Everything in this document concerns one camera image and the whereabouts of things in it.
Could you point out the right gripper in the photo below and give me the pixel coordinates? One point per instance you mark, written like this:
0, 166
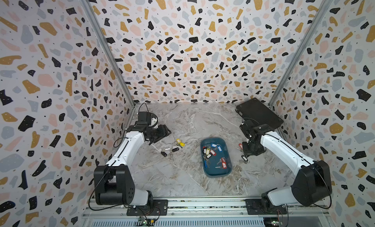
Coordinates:
258, 152

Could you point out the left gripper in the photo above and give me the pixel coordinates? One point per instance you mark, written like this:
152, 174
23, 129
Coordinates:
162, 132

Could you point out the black tag key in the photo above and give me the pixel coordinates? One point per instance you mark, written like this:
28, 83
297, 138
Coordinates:
245, 159

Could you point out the yellow tag key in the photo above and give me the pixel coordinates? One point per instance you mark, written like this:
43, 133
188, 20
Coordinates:
180, 143

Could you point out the teal storage box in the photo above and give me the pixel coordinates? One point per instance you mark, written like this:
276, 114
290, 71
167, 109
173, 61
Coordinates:
211, 172

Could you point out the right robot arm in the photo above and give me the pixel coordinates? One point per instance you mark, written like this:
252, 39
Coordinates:
312, 178

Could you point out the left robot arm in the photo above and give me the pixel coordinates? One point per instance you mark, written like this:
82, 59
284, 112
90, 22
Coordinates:
113, 182

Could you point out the pile of keys in box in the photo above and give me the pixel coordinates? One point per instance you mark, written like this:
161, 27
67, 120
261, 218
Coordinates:
215, 156

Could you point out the black laptop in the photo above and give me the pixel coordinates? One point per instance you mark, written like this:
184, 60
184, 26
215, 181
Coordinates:
258, 113

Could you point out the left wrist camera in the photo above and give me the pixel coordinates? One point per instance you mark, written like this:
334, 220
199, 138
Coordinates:
148, 119

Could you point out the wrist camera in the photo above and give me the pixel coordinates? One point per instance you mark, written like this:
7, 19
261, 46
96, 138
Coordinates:
247, 127
148, 119

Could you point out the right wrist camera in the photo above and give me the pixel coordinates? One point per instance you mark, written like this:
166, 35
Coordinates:
247, 127

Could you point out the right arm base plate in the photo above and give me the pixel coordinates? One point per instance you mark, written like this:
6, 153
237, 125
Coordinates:
263, 206

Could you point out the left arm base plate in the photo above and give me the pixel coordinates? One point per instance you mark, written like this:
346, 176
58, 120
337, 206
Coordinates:
148, 208

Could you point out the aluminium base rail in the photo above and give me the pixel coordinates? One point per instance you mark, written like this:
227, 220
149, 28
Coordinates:
225, 211

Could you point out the left aluminium corner post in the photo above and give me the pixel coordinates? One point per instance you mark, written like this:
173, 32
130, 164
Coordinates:
104, 44

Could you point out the aluminium corner post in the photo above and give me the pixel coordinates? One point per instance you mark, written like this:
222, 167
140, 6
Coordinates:
104, 44
299, 51

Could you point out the right aluminium corner post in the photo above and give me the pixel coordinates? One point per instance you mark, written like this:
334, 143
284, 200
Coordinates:
299, 51

